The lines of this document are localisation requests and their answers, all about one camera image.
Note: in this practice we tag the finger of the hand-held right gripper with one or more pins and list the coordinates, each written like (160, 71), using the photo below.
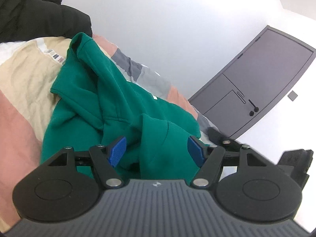
(217, 135)

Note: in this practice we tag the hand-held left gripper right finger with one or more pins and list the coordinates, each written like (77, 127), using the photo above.
(196, 151)

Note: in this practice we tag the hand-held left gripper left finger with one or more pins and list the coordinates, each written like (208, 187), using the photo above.
(117, 151)

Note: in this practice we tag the green hoodie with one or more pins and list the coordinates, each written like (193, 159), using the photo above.
(118, 98)

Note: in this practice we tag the grey door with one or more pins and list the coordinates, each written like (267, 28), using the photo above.
(259, 74)

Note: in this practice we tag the patchwork bed sheet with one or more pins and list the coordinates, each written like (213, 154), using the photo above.
(22, 79)

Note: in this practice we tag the black puffer jacket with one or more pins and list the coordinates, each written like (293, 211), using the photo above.
(32, 12)

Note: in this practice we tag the grey wall switch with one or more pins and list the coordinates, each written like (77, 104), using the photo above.
(293, 96)

